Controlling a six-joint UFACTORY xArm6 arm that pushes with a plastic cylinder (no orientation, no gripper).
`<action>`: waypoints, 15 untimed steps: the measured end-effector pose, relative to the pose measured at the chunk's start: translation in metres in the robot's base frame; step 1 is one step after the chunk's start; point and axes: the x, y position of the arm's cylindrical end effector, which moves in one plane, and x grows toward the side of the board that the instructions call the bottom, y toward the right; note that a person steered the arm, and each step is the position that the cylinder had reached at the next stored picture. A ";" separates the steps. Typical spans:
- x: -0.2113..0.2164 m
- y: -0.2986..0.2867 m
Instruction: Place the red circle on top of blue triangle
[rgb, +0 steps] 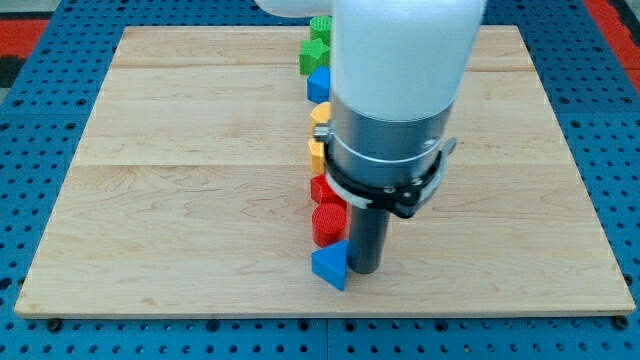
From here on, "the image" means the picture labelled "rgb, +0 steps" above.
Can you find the blue triangle block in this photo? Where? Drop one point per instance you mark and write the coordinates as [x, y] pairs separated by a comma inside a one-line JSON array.
[[330, 264]]

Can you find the green star block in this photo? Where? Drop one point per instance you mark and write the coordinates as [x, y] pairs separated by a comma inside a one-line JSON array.
[[313, 54]]

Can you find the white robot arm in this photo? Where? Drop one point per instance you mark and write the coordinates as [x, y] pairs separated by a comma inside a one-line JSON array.
[[395, 70]]

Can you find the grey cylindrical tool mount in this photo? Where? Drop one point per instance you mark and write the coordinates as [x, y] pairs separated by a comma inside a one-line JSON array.
[[376, 163]]

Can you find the blue pentagon block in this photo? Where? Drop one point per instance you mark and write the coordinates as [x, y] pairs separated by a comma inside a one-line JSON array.
[[318, 85]]

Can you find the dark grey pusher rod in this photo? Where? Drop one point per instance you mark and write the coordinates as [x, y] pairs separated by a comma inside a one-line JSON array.
[[367, 234]]

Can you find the green circle block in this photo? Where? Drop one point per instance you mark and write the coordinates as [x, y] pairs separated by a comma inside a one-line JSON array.
[[320, 29]]

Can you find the red block behind circle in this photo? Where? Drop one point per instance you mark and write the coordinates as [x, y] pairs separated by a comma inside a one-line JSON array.
[[322, 193]]

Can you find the yellow round block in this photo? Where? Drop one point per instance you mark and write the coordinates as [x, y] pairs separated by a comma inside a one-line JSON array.
[[320, 114]]

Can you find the wooden board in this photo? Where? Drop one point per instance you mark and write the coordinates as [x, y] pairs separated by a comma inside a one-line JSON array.
[[188, 197]]

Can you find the yellow pentagon block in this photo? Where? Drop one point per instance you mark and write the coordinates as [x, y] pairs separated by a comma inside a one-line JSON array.
[[316, 153]]

